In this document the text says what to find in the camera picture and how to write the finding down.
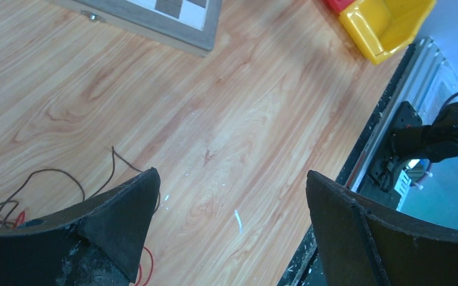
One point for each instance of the red bin near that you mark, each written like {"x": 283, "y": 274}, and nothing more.
{"x": 338, "y": 5}

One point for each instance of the aluminium frame rail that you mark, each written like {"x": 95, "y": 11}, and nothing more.
{"x": 414, "y": 173}

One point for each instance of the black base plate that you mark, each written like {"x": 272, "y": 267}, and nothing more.
{"x": 424, "y": 78}

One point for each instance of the yellow bin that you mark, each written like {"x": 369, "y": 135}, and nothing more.
{"x": 382, "y": 28}

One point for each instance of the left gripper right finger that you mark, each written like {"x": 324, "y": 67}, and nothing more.
{"x": 361, "y": 242}

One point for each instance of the small white scrap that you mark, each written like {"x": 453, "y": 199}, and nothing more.
{"x": 239, "y": 221}

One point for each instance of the checkered chessboard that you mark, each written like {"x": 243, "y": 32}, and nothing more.
{"x": 186, "y": 25}

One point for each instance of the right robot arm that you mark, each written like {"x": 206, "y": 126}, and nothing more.
{"x": 435, "y": 142}

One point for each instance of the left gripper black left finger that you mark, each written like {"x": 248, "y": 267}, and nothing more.
{"x": 95, "y": 242}

